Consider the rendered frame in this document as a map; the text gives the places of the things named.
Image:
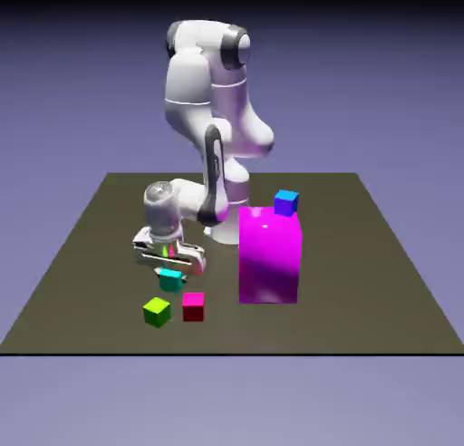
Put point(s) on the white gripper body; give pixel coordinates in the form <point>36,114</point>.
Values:
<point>163,255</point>

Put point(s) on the small teal cube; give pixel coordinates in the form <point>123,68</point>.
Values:
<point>170,280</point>

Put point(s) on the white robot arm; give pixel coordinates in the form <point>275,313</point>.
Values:
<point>188,90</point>

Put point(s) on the small pink cube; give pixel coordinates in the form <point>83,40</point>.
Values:
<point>193,306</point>

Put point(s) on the small green cube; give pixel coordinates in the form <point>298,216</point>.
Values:
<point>156,312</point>

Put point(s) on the small blue cube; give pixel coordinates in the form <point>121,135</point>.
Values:
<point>286,202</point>

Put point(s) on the large magenta box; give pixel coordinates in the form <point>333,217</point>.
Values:
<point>269,254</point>

